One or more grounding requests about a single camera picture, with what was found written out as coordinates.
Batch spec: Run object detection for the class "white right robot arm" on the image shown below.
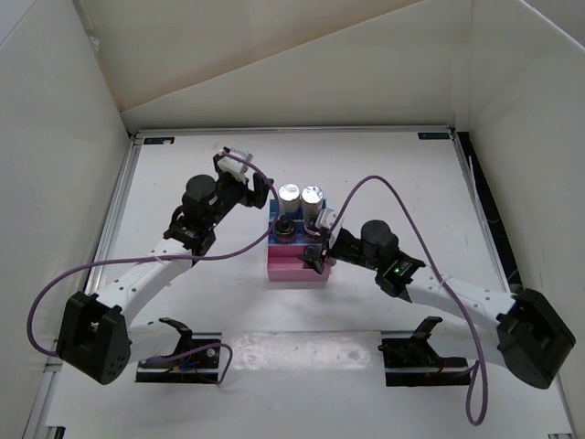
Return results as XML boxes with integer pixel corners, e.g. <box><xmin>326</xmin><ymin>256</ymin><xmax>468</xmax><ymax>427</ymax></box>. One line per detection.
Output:
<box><xmin>299</xmin><ymin>219</ymin><xmax>576</xmax><ymax>390</ymax></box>

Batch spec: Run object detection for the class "pink tray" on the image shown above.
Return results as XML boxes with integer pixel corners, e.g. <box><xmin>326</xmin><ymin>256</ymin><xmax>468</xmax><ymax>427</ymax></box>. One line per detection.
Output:
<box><xmin>267</xmin><ymin>244</ymin><xmax>332</xmax><ymax>282</ymax></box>

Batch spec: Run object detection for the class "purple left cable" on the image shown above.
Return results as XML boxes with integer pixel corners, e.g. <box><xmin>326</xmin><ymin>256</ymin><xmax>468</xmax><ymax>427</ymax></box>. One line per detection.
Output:
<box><xmin>27</xmin><ymin>153</ymin><xmax>281</xmax><ymax>386</ymax></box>

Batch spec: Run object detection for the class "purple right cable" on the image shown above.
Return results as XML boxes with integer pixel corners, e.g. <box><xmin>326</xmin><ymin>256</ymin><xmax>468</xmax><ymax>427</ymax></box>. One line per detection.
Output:
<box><xmin>326</xmin><ymin>175</ymin><xmax>488</xmax><ymax>426</ymax></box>

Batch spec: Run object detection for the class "dark blue tray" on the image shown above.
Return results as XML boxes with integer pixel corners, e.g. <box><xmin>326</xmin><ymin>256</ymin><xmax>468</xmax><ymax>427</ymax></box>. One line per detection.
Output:
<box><xmin>268</xmin><ymin>221</ymin><xmax>321</xmax><ymax>245</ymax></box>

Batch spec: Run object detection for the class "light blue tray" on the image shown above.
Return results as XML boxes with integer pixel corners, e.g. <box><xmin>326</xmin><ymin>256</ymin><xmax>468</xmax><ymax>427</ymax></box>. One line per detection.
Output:
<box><xmin>269</xmin><ymin>198</ymin><xmax>327</xmax><ymax>221</ymax></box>

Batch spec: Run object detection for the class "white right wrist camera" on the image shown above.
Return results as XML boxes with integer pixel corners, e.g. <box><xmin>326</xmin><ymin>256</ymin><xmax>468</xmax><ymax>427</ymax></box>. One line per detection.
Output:
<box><xmin>314</xmin><ymin>208</ymin><xmax>338</xmax><ymax>244</ymax></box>

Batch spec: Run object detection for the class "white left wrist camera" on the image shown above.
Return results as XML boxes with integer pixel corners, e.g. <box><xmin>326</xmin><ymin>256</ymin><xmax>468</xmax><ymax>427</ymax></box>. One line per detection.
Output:
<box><xmin>215</xmin><ymin>147</ymin><xmax>253</xmax><ymax>183</ymax></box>

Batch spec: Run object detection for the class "dark table label right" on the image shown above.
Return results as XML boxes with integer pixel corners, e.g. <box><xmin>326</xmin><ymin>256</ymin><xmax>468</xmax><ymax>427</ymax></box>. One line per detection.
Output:
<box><xmin>417</xmin><ymin>132</ymin><xmax>452</xmax><ymax>141</ymax></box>

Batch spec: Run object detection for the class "purple cable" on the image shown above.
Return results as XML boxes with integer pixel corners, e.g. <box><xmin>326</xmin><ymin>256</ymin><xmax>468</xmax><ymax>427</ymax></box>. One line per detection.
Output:
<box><xmin>326</xmin><ymin>175</ymin><xmax>488</xmax><ymax>426</ymax></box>
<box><xmin>27</xmin><ymin>153</ymin><xmax>281</xmax><ymax>386</ymax></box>

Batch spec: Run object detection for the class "small black-cap spice bottle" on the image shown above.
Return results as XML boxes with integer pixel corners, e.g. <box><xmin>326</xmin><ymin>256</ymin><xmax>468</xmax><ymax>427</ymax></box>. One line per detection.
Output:
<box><xmin>302</xmin><ymin>245</ymin><xmax>321</xmax><ymax>265</ymax></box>

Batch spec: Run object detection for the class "silver-lid salt bottle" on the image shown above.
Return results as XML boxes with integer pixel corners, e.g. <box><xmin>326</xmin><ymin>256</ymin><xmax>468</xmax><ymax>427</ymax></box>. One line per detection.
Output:
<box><xmin>278</xmin><ymin>183</ymin><xmax>301</xmax><ymax>216</ymax></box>
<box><xmin>301</xmin><ymin>186</ymin><xmax>324</xmax><ymax>220</ymax></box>

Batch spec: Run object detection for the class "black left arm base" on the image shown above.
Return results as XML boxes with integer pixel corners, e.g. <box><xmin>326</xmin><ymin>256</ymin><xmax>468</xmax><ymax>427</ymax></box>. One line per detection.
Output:
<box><xmin>130</xmin><ymin>317</ymin><xmax>230</xmax><ymax>385</ymax></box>

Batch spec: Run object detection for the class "dark table label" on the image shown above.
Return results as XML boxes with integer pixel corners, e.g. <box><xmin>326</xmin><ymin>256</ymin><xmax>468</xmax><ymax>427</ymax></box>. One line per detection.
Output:
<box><xmin>143</xmin><ymin>136</ymin><xmax>175</xmax><ymax>145</ymax></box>
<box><xmin>417</xmin><ymin>132</ymin><xmax>452</xmax><ymax>141</ymax></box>

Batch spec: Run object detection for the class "dark table label left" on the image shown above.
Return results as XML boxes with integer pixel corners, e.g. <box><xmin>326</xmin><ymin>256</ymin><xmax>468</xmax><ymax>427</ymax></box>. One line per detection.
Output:
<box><xmin>143</xmin><ymin>136</ymin><xmax>175</xmax><ymax>145</ymax></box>

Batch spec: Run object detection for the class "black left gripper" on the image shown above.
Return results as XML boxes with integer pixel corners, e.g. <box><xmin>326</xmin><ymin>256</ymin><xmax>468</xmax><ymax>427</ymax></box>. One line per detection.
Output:
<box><xmin>207</xmin><ymin>158</ymin><xmax>273</xmax><ymax>230</ymax></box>

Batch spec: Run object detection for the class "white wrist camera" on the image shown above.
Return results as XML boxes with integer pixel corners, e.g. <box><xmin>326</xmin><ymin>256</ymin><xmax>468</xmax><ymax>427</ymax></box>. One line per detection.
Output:
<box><xmin>215</xmin><ymin>147</ymin><xmax>253</xmax><ymax>183</ymax></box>
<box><xmin>314</xmin><ymin>208</ymin><xmax>338</xmax><ymax>244</ymax></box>

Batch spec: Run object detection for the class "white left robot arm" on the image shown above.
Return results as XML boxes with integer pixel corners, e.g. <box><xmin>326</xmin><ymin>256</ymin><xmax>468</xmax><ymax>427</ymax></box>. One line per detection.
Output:
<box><xmin>57</xmin><ymin>147</ymin><xmax>274</xmax><ymax>385</ymax></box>

